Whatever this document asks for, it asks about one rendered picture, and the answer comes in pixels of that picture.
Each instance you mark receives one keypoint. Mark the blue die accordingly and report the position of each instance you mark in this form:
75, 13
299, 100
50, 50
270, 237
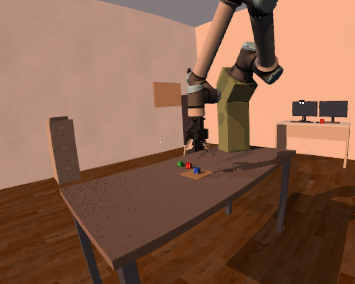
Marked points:
197, 170

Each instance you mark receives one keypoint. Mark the orange flat mat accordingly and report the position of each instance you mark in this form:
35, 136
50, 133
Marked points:
191, 174

